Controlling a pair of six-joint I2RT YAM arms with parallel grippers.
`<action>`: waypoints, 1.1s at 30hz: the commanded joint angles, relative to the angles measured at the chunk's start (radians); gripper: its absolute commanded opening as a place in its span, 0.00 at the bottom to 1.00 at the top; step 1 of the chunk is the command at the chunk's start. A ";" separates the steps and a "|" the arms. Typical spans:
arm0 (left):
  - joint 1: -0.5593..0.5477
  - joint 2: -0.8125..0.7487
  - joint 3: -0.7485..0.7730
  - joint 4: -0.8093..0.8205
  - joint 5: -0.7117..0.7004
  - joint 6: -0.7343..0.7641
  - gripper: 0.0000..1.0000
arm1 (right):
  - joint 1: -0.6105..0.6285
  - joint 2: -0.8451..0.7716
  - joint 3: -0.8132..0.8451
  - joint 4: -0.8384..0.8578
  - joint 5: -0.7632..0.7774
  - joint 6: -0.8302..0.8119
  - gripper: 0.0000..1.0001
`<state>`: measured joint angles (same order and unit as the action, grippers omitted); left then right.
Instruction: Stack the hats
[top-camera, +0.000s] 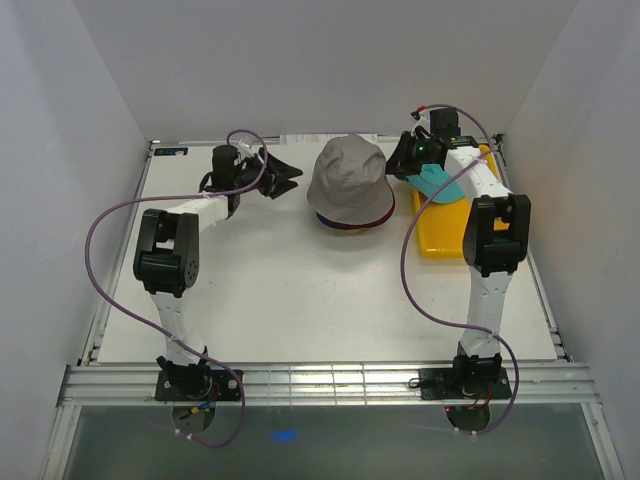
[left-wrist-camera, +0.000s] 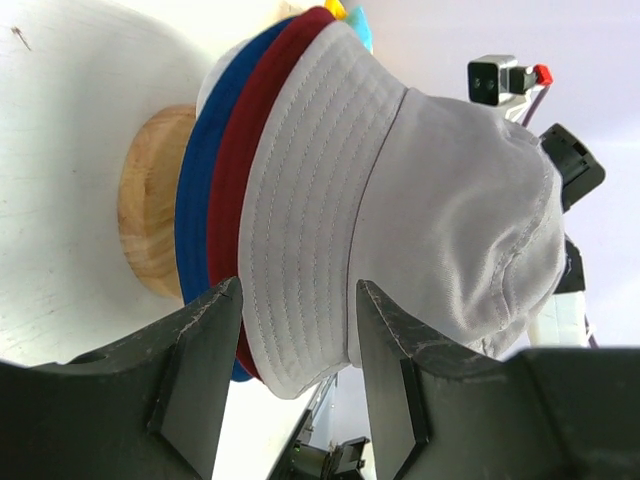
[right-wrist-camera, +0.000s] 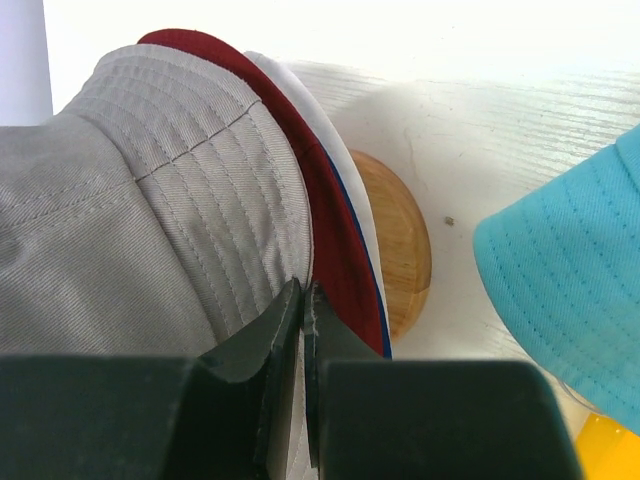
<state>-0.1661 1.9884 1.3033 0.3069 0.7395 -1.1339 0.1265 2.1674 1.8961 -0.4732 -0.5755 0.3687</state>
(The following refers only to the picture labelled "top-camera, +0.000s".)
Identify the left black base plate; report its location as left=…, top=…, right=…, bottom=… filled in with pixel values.
left=153, top=369, right=241, bottom=402

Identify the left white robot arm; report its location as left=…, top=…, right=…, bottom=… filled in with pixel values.
left=133, top=145, right=303, bottom=400

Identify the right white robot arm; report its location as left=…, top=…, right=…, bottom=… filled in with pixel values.
left=386, top=104, right=531, bottom=397

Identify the teal hat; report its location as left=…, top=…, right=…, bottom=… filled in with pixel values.
left=395, top=164, right=465, bottom=204

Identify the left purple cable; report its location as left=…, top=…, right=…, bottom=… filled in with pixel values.
left=84, top=129, right=274, bottom=448

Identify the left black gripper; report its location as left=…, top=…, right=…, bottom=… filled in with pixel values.
left=233, top=147, right=303, bottom=201

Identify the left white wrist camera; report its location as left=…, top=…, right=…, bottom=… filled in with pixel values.
left=236, top=138, right=254, bottom=159

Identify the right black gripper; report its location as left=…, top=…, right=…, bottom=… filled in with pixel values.
left=378, top=132, right=435, bottom=177

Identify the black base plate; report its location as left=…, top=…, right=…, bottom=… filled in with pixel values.
left=408, top=367, right=513, bottom=400
left=153, top=369, right=241, bottom=402

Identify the aluminium front rail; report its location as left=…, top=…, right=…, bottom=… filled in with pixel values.
left=58, top=361, right=600, bottom=407

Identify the blue bucket hat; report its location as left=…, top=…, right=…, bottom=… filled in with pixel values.
left=315, top=212, right=391, bottom=231

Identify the grey cap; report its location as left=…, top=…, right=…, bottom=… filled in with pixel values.
left=306, top=134, right=395, bottom=229

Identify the yellow plastic tray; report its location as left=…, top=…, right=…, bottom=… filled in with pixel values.
left=412, top=144, right=510, bottom=259

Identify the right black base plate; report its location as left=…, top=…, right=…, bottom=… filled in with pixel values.
left=408, top=367, right=513, bottom=400

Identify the blue label sticker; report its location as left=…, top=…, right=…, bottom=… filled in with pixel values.
left=153, top=147, right=188, bottom=156

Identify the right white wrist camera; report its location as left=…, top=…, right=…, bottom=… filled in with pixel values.
left=411, top=105, right=432, bottom=138

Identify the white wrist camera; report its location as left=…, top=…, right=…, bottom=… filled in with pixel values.
left=236, top=138, right=254, bottom=159
left=411, top=105, right=432, bottom=138

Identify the dark red bucket hat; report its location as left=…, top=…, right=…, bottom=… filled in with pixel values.
left=319, top=192, right=396, bottom=230

